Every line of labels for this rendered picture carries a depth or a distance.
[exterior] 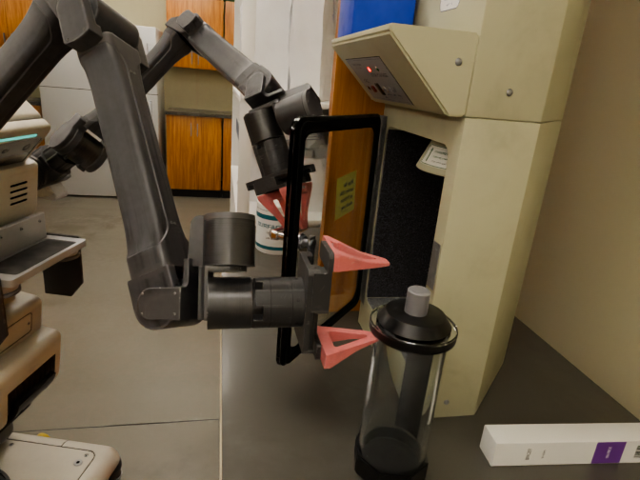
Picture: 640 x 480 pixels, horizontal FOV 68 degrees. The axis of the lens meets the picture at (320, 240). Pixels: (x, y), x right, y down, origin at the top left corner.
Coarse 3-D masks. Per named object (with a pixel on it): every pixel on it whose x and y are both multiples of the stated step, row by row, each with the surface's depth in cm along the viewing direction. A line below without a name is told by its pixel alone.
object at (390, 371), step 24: (456, 336) 56; (384, 360) 57; (408, 360) 55; (432, 360) 56; (384, 384) 58; (408, 384) 56; (432, 384) 57; (384, 408) 58; (408, 408) 57; (432, 408) 59; (360, 432) 64; (384, 432) 59; (408, 432) 58; (384, 456) 60; (408, 456) 60
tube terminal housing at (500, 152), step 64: (512, 0) 56; (576, 0) 62; (512, 64) 59; (448, 128) 65; (512, 128) 62; (448, 192) 64; (512, 192) 65; (448, 256) 67; (512, 256) 70; (512, 320) 89; (448, 384) 74
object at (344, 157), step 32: (320, 160) 72; (352, 160) 83; (288, 192) 67; (320, 192) 75; (352, 192) 86; (288, 224) 68; (320, 224) 77; (352, 224) 89; (352, 288) 97; (320, 320) 86
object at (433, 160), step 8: (432, 144) 76; (440, 144) 74; (424, 152) 78; (432, 152) 75; (440, 152) 73; (424, 160) 76; (432, 160) 74; (440, 160) 73; (424, 168) 75; (432, 168) 74; (440, 168) 72
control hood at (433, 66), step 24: (336, 48) 82; (360, 48) 70; (384, 48) 61; (408, 48) 56; (432, 48) 56; (456, 48) 57; (408, 72) 60; (432, 72) 57; (456, 72) 58; (408, 96) 68; (432, 96) 59; (456, 96) 59
